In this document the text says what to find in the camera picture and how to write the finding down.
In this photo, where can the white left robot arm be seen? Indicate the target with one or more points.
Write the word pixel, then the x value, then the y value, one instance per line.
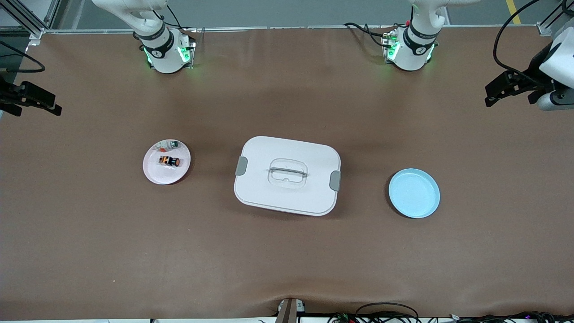
pixel 415 51

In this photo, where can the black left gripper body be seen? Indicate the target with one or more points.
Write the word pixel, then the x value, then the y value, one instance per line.
pixel 532 68

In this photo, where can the light blue round plate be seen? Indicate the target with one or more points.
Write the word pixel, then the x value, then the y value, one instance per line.
pixel 414 194

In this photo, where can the pink round plate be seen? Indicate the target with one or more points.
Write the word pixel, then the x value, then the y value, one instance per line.
pixel 166 176

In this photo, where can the orange push button switch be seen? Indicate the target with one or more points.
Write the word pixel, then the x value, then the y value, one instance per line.
pixel 169 160

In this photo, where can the white lidded storage box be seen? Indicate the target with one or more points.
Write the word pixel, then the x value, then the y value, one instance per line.
pixel 287 197

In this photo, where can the grey box latch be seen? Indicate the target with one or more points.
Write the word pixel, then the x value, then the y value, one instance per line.
pixel 241 166
pixel 335 181

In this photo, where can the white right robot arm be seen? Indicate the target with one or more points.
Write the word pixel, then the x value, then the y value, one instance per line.
pixel 163 54

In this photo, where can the front camera mount bracket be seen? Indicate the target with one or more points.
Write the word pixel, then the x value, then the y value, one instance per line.
pixel 289 310

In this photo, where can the aluminium frame post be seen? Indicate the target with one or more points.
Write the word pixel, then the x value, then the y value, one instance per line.
pixel 31 24
pixel 548 27

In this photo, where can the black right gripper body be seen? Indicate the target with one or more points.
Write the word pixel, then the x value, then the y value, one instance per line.
pixel 10 96

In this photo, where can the green push button switch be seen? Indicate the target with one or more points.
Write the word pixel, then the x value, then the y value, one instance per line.
pixel 170 144

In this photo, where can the silver table edge rail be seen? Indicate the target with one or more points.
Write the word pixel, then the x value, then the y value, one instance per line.
pixel 269 28

